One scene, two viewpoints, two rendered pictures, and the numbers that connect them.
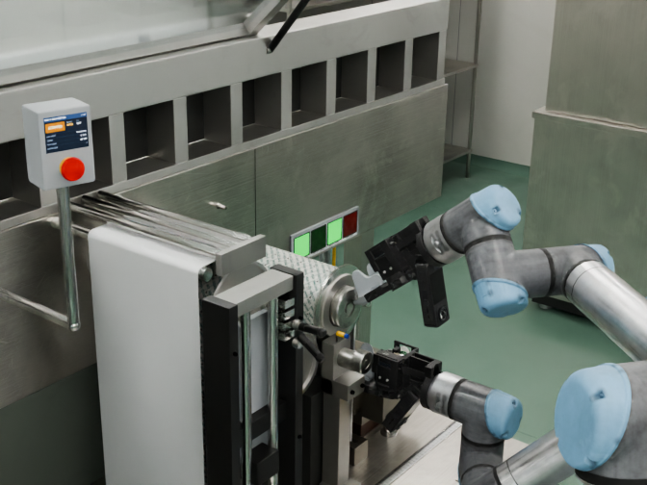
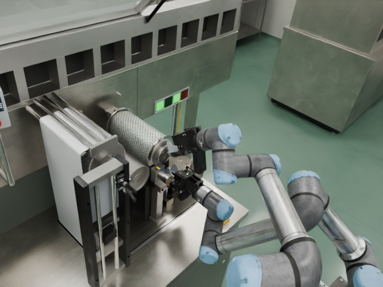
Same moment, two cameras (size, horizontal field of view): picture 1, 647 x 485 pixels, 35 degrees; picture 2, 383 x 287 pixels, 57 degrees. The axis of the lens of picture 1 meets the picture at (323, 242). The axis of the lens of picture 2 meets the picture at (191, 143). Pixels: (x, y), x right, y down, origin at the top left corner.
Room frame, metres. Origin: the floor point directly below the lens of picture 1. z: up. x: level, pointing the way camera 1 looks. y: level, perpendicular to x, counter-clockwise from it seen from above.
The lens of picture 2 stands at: (0.57, -0.17, 2.16)
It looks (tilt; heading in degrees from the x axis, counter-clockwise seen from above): 38 degrees down; 1
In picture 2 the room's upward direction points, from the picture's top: 7 degrees clockwise
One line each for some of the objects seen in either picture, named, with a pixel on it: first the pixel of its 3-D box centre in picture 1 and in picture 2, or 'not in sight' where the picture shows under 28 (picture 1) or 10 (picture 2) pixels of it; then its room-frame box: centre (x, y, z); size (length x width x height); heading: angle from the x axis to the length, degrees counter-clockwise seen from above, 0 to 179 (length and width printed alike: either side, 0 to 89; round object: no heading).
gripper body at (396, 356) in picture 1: (407, 376); (188, 183); (1.63, -0.16, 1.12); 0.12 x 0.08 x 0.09; 53
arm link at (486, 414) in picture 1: (485, 411); (218, 206); (1.54, -0.28, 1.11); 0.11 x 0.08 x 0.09; 53
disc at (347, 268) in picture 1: (339, 304); (161, 151); (1.65, -0.03, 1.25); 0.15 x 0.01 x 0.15; 143
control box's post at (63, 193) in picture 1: (67, 255); (3, 155); (1.23, 0.33, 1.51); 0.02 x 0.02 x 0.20
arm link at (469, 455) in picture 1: (480, 464); (214, 225); (1.52, -0.28, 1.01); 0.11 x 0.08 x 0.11; 175
